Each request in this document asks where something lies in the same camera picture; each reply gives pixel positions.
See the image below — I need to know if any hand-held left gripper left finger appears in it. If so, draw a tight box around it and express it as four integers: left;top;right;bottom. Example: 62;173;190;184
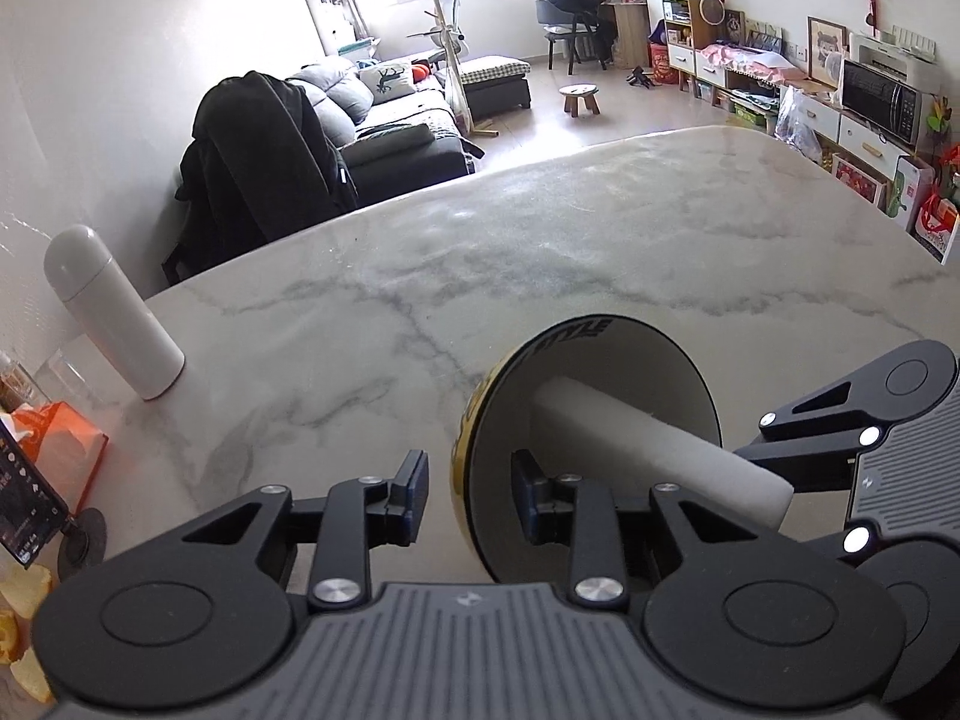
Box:
180;450;431;608

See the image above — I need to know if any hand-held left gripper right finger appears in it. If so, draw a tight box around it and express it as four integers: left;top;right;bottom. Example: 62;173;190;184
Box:
511;450;781;607

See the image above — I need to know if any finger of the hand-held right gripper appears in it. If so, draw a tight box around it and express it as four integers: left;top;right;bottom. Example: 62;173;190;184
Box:
784;491;875;557
733;382;901;497

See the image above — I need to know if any white sponge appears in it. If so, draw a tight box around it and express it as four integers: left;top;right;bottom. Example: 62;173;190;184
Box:
540;379;796;530

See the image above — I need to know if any yellow duck bowl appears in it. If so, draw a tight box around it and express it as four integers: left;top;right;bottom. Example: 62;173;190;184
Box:
448;313;725;586

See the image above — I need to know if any red gift bag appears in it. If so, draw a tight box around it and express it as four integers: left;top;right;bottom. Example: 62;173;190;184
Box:
910;191;960;265

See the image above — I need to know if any white green carton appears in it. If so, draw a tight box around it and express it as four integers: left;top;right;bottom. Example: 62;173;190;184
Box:
887;156;936;235

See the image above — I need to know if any clear plastic bag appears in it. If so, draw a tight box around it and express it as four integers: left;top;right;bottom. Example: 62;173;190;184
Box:
772;85;826;162

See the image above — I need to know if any grey sofa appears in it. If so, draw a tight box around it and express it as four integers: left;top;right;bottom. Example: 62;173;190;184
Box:
289;56;488;203

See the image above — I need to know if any white low cabinet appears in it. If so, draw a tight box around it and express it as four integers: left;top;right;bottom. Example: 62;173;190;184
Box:
694;52;938;188

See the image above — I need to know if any orange tissue box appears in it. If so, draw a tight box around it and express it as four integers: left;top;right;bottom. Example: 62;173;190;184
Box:
15;401;110;515

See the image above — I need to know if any white thermos bottle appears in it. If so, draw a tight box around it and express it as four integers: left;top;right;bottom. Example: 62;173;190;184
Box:
43;225;187;401

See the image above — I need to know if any black microwave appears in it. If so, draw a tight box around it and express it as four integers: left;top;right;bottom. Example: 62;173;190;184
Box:
840;58;927;147

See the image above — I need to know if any clear drinking glass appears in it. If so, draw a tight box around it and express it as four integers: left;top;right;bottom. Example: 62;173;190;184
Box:
34;349;102;410

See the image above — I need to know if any black jacket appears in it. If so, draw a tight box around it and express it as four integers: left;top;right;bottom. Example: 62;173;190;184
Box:
161;71;361;286

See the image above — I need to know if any black smartphone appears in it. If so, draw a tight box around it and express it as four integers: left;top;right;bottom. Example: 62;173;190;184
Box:
0;416;72;569

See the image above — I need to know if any small wooden stool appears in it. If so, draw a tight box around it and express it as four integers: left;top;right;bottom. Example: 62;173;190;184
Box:
559;85;603;119

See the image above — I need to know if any pink floral cloth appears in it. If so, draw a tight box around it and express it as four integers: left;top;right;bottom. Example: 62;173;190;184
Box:
696;43;809;80

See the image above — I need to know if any checked ottoman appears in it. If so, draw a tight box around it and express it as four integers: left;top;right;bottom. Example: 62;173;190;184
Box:
457;55;533;117

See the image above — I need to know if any white printer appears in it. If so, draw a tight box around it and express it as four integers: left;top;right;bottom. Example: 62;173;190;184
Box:
853;32;938;68

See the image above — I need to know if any deer print cushion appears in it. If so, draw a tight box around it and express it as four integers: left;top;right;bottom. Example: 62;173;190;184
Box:
358;60;417;104

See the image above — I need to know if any gold beverage can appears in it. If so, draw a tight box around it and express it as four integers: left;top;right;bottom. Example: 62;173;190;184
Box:
0;351;31;413

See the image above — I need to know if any wooden shelf cabinet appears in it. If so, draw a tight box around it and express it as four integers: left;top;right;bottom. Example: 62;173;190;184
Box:
660;0;747;95

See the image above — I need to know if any wooden coat rack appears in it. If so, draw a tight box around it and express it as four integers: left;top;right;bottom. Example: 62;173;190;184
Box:
409;0;500;140

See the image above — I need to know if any white office chair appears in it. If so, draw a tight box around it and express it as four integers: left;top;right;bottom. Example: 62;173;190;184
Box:
431;0;471;61

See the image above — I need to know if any wooden desk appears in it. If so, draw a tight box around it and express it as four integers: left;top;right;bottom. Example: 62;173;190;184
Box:
596;0;650;65

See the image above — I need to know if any grey armchair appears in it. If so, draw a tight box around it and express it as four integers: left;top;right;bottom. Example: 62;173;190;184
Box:
535;0;601;72

